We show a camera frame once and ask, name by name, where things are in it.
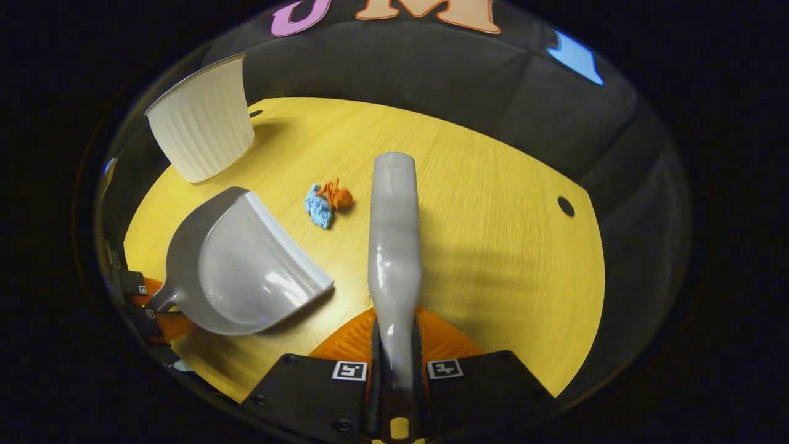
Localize orange paper scrap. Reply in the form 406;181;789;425
317;178;354;211

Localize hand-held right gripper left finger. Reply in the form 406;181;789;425
242;307;380;443

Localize black backdrop cloth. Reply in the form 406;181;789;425
92;0;694;395

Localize blue paper scrap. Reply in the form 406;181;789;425
305;184;334;230

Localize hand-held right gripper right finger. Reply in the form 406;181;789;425
411;307;557;442

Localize small grey broom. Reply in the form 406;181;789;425
367;152;424;426

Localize grey dustpan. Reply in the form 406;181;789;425
147;186;335;337

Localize wooden desktop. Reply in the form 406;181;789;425
123;97;606;405

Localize white ribbed garbage bin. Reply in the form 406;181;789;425
145;54;255;184

